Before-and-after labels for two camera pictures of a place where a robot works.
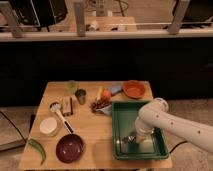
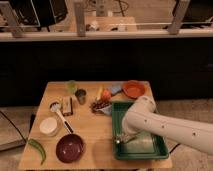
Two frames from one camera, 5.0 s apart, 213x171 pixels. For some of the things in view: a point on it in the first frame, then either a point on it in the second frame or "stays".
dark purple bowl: (69, 148) stays
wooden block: (66, 105) stays
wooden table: (74, 122) stays
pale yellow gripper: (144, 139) -> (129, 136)
